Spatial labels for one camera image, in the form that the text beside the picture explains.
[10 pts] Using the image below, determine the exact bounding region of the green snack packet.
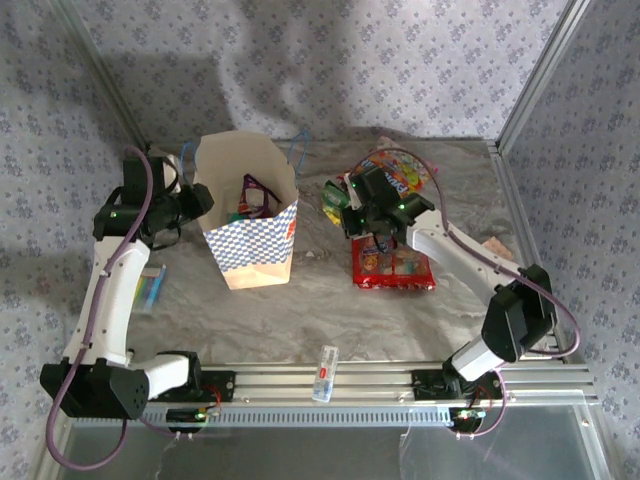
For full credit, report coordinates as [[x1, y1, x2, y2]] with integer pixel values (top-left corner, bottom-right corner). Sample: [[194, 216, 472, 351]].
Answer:
[[321, 172, 354, 224]]

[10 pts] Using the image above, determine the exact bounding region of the red fruit candy bag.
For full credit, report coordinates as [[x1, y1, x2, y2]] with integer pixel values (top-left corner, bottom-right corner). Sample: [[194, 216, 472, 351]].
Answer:
[[349, 148, 439, 195]]

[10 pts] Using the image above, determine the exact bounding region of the purple snack packet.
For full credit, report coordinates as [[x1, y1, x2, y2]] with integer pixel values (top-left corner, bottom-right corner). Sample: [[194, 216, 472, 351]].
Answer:
[[238, 173, 282, 219]]

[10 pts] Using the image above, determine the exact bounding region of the large red clear snack bag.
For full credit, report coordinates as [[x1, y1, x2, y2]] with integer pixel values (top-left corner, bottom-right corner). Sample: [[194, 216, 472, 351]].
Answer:
[[351, 234, 436, 292]]

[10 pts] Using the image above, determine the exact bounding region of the brown blue checked paper bag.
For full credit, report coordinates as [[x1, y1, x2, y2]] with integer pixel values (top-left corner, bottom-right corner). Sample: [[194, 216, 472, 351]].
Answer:
[[179, 129, 311, 291]]

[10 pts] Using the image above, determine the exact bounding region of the rainbow crayon pack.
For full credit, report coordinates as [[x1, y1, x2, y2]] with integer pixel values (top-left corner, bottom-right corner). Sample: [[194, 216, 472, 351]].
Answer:
[[135, 264, 167, 315]]

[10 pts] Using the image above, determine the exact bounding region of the small clear plastic box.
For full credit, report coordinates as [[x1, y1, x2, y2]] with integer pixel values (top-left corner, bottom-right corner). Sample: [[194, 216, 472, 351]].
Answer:
[[311, 344, 340, 404]]

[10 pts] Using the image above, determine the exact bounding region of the black left controller board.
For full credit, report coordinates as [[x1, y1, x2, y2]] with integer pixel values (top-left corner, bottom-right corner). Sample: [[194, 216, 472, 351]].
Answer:
[[166, 407, 221, 435]]

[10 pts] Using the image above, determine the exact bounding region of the black controller board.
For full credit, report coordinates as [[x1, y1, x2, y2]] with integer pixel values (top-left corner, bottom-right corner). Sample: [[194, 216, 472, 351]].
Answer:
[[448, 407, 487, 434], [166, 407, 221, 435]]

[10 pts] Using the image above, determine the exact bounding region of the black right controller board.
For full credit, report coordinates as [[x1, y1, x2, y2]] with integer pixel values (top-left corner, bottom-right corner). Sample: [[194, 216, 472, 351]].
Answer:
[[448, 407, 487, 434]]

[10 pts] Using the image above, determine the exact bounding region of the grey metal panel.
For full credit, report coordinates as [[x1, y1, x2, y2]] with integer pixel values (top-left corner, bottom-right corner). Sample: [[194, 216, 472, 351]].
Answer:
[[59, 405, 609, 480]]

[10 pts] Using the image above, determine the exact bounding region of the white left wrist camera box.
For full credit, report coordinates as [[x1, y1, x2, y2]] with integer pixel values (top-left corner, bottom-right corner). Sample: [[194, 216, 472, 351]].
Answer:
[[160, 154, 181, 195]]

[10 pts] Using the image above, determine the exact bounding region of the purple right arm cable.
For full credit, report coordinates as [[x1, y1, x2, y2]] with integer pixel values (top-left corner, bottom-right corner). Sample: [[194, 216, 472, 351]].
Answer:
[[349, 147, 582, 440]]

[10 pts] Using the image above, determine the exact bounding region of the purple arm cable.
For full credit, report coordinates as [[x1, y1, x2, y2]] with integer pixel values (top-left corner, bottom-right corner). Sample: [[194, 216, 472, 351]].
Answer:
[[45, 145, 176, 470], [349, 147, 582, 440]]

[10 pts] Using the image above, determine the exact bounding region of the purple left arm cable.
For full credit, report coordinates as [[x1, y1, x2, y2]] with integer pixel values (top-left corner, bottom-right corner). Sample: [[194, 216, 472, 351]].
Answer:
[[45, 145, 176, 470]]

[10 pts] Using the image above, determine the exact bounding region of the aluminium table side rail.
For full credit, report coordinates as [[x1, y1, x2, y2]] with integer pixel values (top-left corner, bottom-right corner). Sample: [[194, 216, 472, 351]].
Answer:
[[487, 139, 571, 364]]

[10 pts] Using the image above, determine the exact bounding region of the aluminium frame post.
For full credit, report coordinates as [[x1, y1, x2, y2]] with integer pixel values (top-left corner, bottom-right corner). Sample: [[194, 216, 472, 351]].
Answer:
[[49, 0, 152, 151], [494, 0, 595, 149]]

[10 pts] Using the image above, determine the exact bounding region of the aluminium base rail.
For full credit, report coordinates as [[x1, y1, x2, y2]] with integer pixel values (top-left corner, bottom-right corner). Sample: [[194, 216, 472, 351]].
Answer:
[[54, 363, 600, 407]]

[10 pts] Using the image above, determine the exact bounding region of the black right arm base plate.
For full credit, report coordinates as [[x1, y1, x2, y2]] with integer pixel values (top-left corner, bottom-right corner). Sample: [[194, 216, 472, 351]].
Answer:
[[412, 369, 504, 401]]

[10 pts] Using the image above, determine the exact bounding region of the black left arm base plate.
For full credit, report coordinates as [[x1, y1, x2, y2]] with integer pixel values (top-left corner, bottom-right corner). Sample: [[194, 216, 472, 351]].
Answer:
[[149, 370, 237, 402]]

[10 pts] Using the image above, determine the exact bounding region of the grey slotted cable duct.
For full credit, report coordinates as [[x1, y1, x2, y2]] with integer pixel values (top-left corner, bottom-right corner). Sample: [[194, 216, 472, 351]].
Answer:
[[147, 404, 454, 429]]

